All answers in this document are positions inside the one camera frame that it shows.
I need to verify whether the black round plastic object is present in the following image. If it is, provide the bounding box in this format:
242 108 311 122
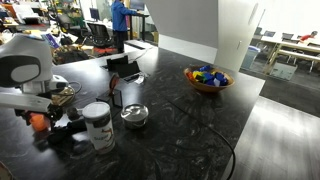
66 107 81 121

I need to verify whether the person in blue jacket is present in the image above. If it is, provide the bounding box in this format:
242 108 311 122
110 0 139 55

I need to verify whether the black laptop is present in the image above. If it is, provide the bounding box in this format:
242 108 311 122
114 61 144 83

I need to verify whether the black standing desk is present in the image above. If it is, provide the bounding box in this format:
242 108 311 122
127 9 151 42

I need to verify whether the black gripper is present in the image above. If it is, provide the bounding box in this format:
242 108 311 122
45 103 65 123

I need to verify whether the black office chair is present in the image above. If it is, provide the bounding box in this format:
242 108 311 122
86 22 115 48

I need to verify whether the long light wooden table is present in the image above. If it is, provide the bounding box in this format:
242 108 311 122
259 35 320 74

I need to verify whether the small black box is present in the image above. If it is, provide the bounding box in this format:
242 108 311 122
96 88 124 109

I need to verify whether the person in red shirt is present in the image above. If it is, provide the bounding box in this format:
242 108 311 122
298 30 319 45

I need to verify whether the white storage crate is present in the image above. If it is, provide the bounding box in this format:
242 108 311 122
268 61 299 81

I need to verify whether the dark computer monitor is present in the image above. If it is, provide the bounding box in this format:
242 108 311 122
88 7 101 22

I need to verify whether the blue toy block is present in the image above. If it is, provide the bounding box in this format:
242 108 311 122
215 72 229 86
199 64 212 73
203 72 216 83

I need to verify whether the white bin with blue lid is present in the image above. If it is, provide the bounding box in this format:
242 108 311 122
240 45 261 71

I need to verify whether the black upright screen device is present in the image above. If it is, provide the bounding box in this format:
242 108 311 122
106 54 130 72

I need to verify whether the white printer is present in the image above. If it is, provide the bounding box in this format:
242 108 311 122
12 2 44 25

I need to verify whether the red curved object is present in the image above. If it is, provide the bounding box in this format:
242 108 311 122
108 73 121 98

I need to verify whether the dark bag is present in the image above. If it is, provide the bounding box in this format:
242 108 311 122
52 44 90 65

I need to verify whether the yellow toy block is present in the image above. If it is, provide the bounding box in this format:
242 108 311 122
192 70 204 80

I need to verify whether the small orange plastic cup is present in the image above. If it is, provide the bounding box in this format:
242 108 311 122
29 113 50 133

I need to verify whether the wooden bowl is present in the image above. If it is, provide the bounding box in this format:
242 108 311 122
183 65 236 94

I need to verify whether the metal pot with lid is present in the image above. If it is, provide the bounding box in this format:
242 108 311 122
120 103 150 130

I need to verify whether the black cable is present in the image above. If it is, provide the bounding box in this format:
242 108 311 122
164 98 237 180

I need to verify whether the white cylindrical canister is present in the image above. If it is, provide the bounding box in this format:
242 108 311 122
82 101 116 155

